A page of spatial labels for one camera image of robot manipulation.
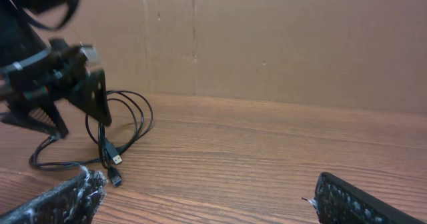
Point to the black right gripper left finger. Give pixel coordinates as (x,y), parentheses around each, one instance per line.
(75,201)

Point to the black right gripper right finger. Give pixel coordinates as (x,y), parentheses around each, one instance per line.
(339,202)

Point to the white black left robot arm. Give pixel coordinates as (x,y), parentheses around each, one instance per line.
(19,41)

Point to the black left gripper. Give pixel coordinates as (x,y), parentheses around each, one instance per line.
(59,66)

